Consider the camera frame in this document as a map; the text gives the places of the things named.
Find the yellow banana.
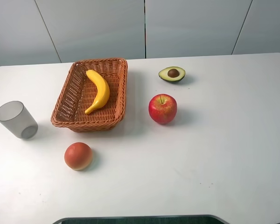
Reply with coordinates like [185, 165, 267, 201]
[84, 70, 110, 115]

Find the brown wicker basket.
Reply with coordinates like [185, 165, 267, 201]
[51, 58, 128, 132]

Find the red apple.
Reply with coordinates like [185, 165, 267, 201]
[148, 94, 177, 125]

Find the halved avocado with pit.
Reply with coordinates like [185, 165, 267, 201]
[158, 66, 186, 83]

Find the round brown bread bun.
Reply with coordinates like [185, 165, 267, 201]
[64, 142, 93, 171]

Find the grey translucent plastic cup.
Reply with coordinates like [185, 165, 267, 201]
[0, 101, 38, 140]

